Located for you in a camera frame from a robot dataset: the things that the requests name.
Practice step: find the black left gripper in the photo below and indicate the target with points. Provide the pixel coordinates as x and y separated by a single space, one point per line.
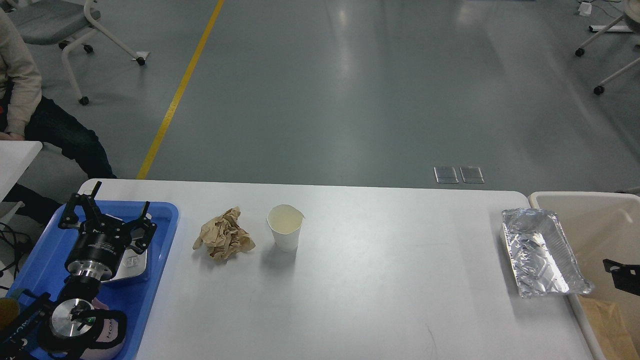
102 239

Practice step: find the stainless steel rectangular dish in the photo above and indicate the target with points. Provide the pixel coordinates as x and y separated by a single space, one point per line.
133 269

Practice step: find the pink mug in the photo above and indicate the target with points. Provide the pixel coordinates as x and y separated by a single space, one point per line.
109 333

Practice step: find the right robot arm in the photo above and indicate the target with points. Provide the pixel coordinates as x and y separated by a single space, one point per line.
626 277

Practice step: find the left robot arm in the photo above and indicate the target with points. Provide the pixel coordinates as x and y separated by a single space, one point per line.
72 324

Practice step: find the person in beige sweater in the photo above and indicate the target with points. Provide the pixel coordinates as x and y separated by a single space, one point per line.
27 115

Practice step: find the blue plastic tray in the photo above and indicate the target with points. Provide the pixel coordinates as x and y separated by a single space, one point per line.
45 271

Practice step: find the white side table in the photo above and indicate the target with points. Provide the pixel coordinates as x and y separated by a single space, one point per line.
15 158

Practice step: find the crumpled brown paper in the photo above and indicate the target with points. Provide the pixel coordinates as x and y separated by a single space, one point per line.
223 237

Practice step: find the dark blue mug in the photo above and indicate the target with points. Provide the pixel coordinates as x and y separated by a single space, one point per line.
22 312

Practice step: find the white paper cup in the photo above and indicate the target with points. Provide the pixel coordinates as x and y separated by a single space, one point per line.
285 223

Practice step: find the grey office chair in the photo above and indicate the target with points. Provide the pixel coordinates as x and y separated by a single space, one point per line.
64 24

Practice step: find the floor outlet plate left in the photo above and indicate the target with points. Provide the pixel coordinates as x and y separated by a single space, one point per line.
446 174

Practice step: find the floor outlet plate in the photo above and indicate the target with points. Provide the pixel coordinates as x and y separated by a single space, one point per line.
446 174
472 175

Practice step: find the floor outlet plate right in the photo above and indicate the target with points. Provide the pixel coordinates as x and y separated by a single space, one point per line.
472 175

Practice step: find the aluminium foil tray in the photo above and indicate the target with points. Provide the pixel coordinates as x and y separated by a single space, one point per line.
540 256

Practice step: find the beige plastic bin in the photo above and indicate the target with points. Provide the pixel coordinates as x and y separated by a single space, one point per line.
599 226

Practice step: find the brown paper in bin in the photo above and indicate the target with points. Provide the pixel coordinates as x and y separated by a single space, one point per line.
611 333

